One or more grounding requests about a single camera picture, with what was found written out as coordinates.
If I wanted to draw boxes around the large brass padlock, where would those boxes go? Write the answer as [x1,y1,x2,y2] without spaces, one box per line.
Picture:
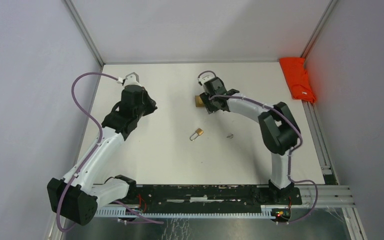
[194,95,205,108]

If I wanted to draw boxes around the small brass padlock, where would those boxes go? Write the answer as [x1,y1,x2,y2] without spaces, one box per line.
[189,128,204,141]

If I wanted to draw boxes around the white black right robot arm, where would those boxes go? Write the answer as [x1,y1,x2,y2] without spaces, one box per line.
[197,74,303,204]

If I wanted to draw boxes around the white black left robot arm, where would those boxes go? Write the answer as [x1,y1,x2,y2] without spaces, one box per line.
[47,84,157,226]

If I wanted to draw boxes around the orange folded cloth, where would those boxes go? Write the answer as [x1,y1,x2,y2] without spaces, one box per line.
[279,57,317,104]

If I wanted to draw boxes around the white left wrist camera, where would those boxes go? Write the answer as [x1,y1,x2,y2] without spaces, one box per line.
[116,72,142,88]

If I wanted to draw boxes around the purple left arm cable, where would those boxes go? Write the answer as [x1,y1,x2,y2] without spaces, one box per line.
[56,72,165,233]

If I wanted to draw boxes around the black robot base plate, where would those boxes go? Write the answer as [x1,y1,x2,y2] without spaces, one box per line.
[120,184,303,214]

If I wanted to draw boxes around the left aluminium frame rail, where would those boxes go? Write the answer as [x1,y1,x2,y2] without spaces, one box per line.
[62,0,105,68]

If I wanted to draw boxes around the white slotted cable duct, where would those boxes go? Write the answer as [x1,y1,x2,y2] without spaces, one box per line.
[94,206,281,220]

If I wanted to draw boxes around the aluminium corner frame rail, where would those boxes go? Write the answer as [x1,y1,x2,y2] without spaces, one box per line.
[300,0,340,59]

